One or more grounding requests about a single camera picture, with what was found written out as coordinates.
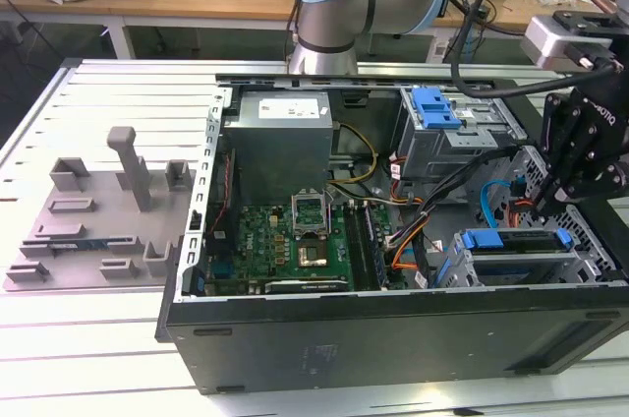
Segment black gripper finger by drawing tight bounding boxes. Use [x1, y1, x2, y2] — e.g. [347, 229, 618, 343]
[534, 90, 584, 214]
[545, 156, 623, 214]

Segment grey metal disk bay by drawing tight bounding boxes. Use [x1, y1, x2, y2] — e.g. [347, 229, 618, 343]
[434, 227, 611, 288]

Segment grey metal drive cage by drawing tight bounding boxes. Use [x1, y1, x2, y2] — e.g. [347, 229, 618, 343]
[395, 85, 523, 183]

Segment blue plastic drive latch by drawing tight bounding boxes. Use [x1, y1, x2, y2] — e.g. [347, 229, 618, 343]
[411, 86, 463, 131]

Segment RAM stick in motherboard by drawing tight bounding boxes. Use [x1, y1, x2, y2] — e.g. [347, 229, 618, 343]
[362, 204, 390, 289]

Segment black open PC case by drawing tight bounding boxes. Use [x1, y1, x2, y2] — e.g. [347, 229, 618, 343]
[154, 62, 629, 396]

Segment metal socket cover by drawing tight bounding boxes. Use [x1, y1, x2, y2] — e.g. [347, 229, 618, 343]
[291, 193, 329, 240]

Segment CPU socket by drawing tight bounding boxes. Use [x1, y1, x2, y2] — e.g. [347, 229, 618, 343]
[297, 240, 328, 270]

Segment grey power supply unit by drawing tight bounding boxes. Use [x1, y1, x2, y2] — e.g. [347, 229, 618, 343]
[223, 91, 341, 206]

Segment black graphics card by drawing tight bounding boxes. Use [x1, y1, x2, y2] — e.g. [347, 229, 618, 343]
[264, 278, 348, 296]

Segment green motherboard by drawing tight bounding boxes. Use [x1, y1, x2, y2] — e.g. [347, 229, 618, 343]
[210, 203, 394, 296]

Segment wooden desk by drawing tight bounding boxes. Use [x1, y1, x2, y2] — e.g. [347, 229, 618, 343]
[0, 0, 629, 62]

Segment grey plastic parts rack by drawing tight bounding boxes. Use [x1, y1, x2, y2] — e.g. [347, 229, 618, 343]
[2, 126, 199, 293]

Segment RAM stick in rack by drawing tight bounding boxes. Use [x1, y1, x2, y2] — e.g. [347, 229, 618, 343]
[48, 238, 107, 248]

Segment orange power wire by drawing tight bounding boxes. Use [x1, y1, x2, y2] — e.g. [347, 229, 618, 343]
[505, 179, 538, 227]

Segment black camera cable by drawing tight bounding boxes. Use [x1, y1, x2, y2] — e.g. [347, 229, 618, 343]
[450, 0, 621, 99]

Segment blue data wire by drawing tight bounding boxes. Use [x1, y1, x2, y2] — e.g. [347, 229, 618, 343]
[480, 180, 510, 229]

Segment multicoloured wire bundle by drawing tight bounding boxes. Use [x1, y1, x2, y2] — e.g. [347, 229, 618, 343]
[385, 195, 444, 271]

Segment yellow and black wires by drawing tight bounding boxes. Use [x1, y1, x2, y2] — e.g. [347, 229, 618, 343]
[328, 122, 378, 190]

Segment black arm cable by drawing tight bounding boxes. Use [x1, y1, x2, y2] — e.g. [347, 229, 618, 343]
[286, 0, 325, 64]

